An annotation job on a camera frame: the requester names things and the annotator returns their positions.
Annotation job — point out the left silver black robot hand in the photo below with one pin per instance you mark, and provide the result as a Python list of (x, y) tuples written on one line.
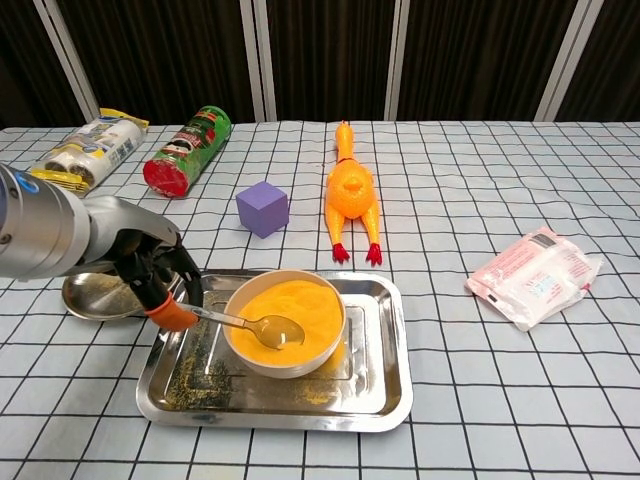
[(130, 225)]

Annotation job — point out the silver metal spoon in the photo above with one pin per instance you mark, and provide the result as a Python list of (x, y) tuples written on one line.
[(280, 335)]

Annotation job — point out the beige round bowl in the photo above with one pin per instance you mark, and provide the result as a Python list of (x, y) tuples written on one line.
[(280, 370)]

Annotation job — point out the rectangular steel tray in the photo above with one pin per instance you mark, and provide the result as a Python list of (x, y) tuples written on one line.
[(370, 400)]

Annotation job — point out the white grid-patterned tablecloth table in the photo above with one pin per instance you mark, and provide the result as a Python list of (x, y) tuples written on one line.
[(500, 400)]

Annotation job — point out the round steel plate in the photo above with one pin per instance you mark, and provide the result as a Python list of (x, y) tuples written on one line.
[(95, 300)]

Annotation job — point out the yellow white roll package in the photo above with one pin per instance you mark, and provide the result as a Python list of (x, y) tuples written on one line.
[(100, 142)]

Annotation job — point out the green Pringles can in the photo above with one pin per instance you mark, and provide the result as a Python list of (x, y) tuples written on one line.
[(190, 150)]

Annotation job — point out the purple foam cube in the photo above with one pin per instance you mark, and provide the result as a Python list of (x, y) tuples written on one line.
[(262, 210)]

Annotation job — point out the yellow powder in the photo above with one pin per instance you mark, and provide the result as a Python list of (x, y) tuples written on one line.
[(310, 305)]

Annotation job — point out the orange rubber chicken toy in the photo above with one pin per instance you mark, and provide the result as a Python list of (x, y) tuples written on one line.
[(350, 190)]

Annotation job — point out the pink white plastic packet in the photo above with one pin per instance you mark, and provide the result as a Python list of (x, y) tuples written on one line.
[(530, 280)]

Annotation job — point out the white screen frame post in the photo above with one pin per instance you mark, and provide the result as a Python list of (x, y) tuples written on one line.
[(71, 55), (265, 60), (565, 60), (400, 50)]

